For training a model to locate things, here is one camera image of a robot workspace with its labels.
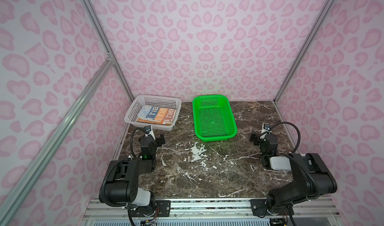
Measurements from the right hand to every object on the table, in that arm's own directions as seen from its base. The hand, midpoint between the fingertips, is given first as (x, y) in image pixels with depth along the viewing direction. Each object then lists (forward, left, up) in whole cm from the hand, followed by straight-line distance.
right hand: (262, 129), depth 92 cm
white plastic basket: (+25, +59, -1) cm, 64 cm away
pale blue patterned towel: (+14, +69, -4) cm, 71 cm away
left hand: (-3, +66, +2) cm, 66 cm away
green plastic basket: (+16, +28, -9) cm, 33 cm away
